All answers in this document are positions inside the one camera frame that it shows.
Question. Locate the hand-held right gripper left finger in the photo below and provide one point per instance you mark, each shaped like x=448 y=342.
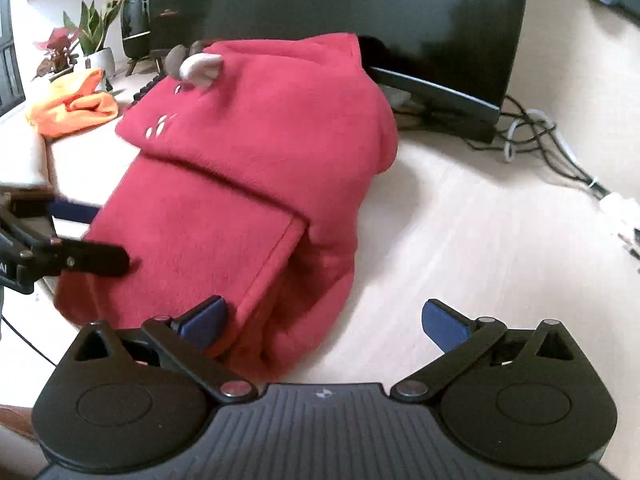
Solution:
x=207 y=322

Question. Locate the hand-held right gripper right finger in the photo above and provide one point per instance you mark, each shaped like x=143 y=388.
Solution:
x=442 y=327

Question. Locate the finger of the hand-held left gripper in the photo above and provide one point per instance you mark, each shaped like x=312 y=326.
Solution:
x=97 y=258
x=72 y=210

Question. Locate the red hoodie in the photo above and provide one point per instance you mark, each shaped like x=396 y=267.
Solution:
x=240 y=170

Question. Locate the white pad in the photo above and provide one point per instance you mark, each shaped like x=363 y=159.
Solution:
x=20 y=160

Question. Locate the orange cloth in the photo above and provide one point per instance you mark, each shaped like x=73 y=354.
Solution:
x=75 y=105

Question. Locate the black keyboard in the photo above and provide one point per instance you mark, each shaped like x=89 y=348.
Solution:
x=147 y=89

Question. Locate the red leaf potted plant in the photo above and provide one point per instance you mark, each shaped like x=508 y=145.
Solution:
x=57 y=52

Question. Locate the green potted plant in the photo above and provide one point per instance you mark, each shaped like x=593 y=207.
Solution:
x=97 y=45

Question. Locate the black speaker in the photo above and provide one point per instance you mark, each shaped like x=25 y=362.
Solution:
x=136 y=25

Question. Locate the black computer monitor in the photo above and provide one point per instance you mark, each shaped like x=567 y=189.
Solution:
x=350 y=5

